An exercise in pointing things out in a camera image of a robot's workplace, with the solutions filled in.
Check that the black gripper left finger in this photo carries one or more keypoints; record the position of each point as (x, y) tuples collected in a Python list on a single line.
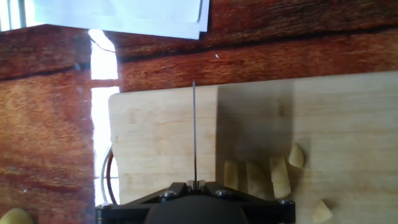
[(124, 213)]

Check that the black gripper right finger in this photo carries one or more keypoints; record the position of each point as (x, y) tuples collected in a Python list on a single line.
[(248, 205)]

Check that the steel cleaver knife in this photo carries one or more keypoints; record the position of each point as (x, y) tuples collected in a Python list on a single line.
[(194, 130)]

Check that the small potato chunk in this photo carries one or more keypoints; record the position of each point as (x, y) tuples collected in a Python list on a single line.
[(296, 155)]

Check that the small potato wedge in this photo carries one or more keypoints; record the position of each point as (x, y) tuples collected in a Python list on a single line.
[(321, 212)]

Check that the bamboo cutting board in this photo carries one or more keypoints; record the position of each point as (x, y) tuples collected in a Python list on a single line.
[(155, 140)]

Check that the small whole potato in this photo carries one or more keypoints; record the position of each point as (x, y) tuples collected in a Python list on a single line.
[(15, 217)]

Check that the printed paper sheet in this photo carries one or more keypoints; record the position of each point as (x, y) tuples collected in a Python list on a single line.
[(124, 15)]

